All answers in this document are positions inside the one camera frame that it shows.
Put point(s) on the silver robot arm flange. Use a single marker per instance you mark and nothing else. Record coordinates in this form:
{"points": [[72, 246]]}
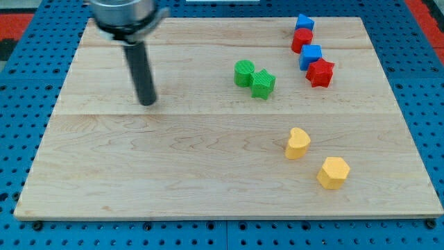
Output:
{"points": [[127, 21]]}

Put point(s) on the yellow heart block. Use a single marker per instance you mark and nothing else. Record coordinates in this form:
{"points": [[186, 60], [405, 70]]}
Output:
{"points": [[297, 144]]}

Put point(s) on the light wooden board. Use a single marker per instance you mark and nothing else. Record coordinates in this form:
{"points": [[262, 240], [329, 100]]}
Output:
{"points": [[207, 150]]}

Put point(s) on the green star block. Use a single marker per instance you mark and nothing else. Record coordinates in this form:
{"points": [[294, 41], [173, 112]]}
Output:
{"points": [[261, 84]]}

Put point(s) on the green cylinder block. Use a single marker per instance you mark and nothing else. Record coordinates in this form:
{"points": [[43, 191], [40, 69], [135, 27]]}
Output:
{"points": [[242, 71]]}

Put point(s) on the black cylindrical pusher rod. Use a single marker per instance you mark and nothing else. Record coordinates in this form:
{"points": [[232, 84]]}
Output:
{"points": [[140, 70]]}

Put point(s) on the red star block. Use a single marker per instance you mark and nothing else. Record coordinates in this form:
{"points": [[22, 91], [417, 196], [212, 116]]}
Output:
{"points": [[320, 73]]}

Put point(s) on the blue cube block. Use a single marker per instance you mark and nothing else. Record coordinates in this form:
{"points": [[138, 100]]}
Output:
{"points": [[310, 53]]}

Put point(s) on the red cylinder block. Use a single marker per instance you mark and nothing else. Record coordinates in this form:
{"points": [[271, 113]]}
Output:
{"points": [[301, 36]]}

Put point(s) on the yellow hexagon block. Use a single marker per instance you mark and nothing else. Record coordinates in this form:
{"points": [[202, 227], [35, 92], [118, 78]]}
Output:
{"points": [[333, 173]]}

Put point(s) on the blue triangle block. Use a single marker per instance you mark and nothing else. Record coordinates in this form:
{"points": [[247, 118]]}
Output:
{"points": [[304, 21]]}

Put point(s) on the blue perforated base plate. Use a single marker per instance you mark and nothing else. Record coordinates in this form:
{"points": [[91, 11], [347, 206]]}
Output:
{"points": [[34, 74]]}

